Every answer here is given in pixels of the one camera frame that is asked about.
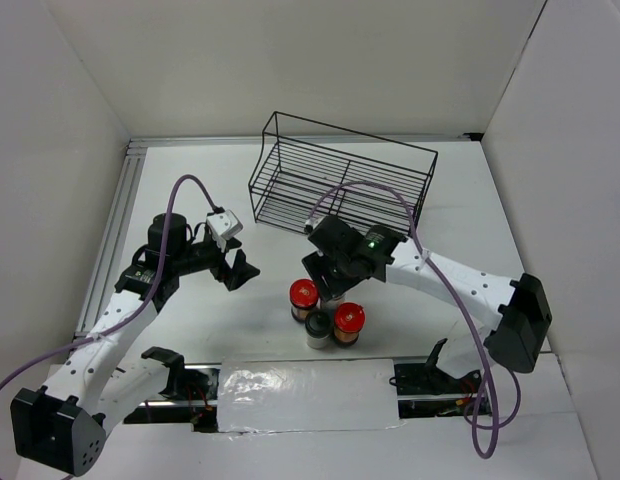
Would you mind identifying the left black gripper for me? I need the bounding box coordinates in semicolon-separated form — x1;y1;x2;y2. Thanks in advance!
173;233;260;290

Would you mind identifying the silver lid white bottle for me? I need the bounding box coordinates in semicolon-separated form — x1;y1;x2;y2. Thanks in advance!
320;295;345;312

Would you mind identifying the red lid spice jar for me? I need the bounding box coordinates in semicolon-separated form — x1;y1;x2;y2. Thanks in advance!
289;279;319;322
333;302;366;347

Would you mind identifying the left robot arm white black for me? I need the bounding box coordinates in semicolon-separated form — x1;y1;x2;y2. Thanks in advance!
10;208;260;477

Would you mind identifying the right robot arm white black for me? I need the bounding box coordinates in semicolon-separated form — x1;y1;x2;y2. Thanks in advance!
302;215;552;392

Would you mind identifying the black lid white bottle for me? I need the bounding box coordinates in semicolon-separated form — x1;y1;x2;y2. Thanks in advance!
305;310;333;349

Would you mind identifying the white foil tape sheet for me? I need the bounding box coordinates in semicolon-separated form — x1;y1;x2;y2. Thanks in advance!
217;359;401;433

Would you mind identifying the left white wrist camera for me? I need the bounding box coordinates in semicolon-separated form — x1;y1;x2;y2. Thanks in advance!
206;210;243;250

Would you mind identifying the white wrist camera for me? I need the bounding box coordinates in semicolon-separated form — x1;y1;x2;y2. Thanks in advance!
304;218;321;235
206;210;243;250

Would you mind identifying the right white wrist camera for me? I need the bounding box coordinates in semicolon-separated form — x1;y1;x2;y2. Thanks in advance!
304;218;321;235

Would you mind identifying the black wire rack basket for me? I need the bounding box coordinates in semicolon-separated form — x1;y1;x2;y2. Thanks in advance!
248;111;438;234

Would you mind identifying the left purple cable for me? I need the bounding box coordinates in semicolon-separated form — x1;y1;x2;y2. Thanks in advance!
0;173;216;411

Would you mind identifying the purple cable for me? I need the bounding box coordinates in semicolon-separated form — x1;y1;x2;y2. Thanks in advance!
307;180;522;460
0;173;216;411

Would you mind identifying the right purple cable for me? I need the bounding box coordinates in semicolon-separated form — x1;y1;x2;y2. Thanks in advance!
307;180;522;460

